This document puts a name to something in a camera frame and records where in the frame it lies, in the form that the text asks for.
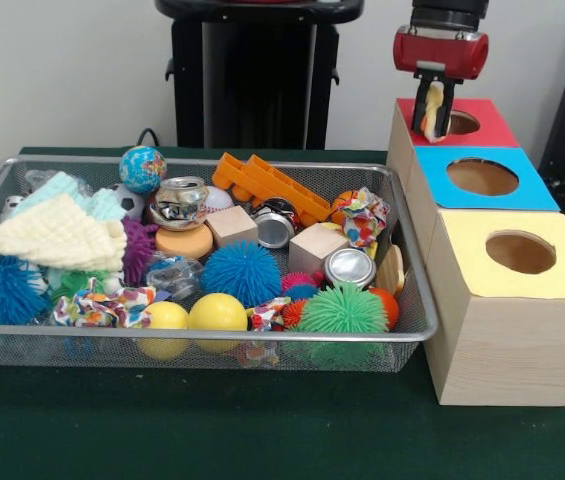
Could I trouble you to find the green spiky toy with eyes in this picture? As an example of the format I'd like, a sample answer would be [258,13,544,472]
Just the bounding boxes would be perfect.
[49,269,123,302]

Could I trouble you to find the small globe ball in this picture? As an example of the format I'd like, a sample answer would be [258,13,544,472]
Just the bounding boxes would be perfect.
[119,144,169,195]

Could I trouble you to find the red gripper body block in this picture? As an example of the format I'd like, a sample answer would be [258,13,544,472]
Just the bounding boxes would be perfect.
[392,24,491,84]

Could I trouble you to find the light blue cloth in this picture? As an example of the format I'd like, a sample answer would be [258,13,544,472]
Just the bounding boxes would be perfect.
[11,170,127,221]

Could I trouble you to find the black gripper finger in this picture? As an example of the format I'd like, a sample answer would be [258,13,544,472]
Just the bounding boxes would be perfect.
[412,74,431,134]
[436,78,458,138]

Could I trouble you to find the silver drink can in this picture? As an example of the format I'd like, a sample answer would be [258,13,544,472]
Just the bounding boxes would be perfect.
[322,248,378,290]

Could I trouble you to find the clear mesh bin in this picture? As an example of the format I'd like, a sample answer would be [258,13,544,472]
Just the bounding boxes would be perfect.
[0,155,441,372]

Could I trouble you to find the purple bumpy ball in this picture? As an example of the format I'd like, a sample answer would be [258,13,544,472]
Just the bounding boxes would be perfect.
[121,217,161,287]

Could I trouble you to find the yellow ball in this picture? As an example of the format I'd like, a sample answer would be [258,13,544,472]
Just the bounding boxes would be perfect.
[187,293,249,332]

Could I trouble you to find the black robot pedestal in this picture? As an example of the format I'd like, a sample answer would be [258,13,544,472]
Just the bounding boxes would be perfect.
[154,0,366,150]

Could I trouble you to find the black cable loop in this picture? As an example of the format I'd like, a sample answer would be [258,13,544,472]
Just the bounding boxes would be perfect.
[135,127,162,148]

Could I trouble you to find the wooden box with three holes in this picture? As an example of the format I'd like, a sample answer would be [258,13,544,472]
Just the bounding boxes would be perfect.
[386,97,565,407]

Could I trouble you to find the pale yellow duck toy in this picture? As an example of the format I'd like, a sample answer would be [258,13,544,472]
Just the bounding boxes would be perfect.
[421,83,449,145]

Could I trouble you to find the cream knitted cloth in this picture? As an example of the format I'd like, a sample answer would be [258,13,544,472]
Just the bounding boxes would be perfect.
[0,193,128,326]

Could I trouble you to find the orange plastic block tray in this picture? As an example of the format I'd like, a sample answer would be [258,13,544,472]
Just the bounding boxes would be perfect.
[211,152,333,224]

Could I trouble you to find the small soccer ball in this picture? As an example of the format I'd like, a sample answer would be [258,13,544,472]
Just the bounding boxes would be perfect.
[109,183,147,221]

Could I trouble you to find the colourful patterned cloth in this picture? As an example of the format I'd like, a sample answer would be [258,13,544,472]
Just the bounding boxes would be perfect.
[51,279,158,330]

